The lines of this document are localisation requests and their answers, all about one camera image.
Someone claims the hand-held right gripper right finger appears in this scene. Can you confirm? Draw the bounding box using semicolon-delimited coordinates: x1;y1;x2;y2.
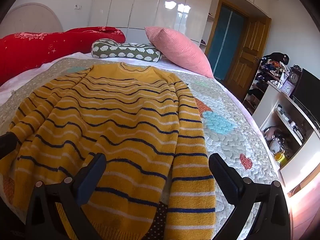
208;152;292;240

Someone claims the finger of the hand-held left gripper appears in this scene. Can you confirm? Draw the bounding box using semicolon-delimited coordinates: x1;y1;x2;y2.
0;132;18;159

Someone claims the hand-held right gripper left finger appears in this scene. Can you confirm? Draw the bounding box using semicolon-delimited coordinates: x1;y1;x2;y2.
25;152;108;240

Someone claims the yellow striped knit sweater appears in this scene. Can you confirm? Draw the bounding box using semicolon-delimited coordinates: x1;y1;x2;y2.
0;62;217;240

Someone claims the white television cabinet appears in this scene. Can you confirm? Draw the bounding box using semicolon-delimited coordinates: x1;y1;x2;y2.
251;80;320;188

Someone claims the red patterned duvet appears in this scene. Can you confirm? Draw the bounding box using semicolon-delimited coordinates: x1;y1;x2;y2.
0;26;126;85

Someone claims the small white alarm clock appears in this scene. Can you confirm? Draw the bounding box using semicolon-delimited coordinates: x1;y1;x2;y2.
282;81;293;95

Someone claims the cluttered storage rack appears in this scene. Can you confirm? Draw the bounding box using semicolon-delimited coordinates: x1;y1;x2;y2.
244;52;290;115

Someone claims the black television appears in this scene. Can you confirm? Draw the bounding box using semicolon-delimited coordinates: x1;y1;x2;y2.
291;68;320;130

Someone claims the ornate dark mantel clock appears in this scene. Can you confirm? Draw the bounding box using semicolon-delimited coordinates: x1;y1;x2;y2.
287;65;302;84

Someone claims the wooden door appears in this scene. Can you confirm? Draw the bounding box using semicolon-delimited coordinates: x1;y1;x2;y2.
224;17;272;100

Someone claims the pale round headboard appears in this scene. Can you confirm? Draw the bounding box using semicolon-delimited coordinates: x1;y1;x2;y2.
0;3;63;39

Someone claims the pink ribbed pillow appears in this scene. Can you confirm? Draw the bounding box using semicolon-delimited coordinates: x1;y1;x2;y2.
144;26;215;78

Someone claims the teal door curtain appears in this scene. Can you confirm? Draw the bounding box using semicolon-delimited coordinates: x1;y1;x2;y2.
207;5;245;79

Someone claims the grey polka-dot pillow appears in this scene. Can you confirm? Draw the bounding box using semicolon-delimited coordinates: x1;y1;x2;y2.
91;39;163;62

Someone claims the glossy white wardrobe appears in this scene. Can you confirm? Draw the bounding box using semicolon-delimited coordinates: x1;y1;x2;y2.
89;0;217;47

